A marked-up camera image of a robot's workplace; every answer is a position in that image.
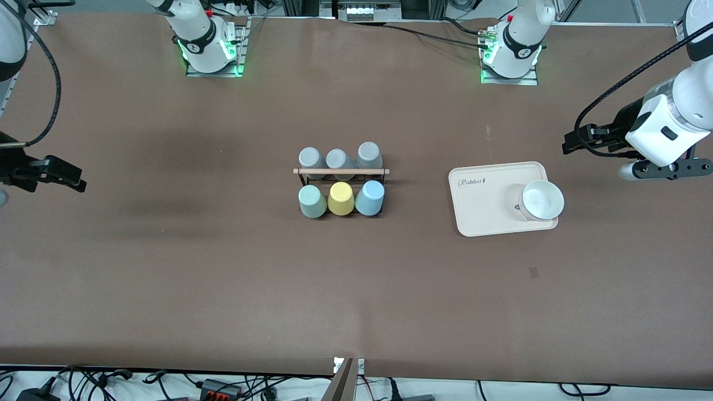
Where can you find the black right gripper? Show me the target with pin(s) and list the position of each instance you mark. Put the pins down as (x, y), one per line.
(12, 165)

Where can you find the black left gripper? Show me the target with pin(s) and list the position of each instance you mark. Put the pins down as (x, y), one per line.
(628, 119)

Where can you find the light blue cup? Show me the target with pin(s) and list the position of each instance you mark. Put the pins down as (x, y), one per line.
(370, 199)

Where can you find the mint green cup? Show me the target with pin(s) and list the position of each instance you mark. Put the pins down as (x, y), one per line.
(312, 201)

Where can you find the white bowl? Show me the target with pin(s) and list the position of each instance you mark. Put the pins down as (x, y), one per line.
(541, 200)

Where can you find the beige rectangular tray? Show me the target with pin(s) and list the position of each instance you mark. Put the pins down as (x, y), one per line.
(490, 200)

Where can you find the grey cup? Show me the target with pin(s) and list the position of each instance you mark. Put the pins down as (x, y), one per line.
(337, 159)
(310, 157)
(369, 153)

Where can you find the black power adapter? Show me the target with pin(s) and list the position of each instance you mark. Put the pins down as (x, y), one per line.
(38, 394)

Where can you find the yellow cup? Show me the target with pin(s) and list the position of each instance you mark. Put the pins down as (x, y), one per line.
(341, 199)

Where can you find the grey socket strip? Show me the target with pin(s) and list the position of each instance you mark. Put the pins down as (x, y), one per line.
(367, 11)

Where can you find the black box orange connectors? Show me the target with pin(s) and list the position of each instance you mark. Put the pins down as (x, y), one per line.
(221, 388)

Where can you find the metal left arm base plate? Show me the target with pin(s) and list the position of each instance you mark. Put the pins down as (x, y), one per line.
(509, 81)

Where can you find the aluminium corner bracket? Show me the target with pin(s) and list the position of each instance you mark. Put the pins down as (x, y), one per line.
(679, 27)

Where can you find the aluminium side rail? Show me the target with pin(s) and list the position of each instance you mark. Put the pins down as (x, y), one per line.
(42, 19)

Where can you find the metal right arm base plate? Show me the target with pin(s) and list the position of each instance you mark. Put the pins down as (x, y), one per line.
(243, 44)

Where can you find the white mount bracket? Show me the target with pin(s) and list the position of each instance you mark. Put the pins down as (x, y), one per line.
(360, 366)

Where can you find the grey wedge camera mount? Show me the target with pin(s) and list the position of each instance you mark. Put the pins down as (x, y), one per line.
(341, 384)

